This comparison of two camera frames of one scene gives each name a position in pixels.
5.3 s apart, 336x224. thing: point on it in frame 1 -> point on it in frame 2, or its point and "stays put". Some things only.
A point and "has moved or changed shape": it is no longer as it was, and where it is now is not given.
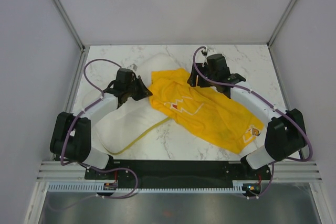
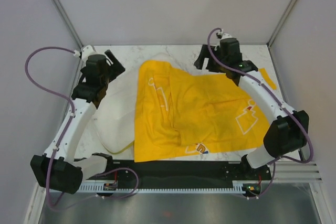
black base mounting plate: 179,171 stays put
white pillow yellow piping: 90,97 has moved or changed shape
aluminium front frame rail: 282,171 stays put
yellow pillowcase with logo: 210,115 has moved or changed shape
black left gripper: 144,93 -> 116,68
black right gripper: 192,80 -> 205,53
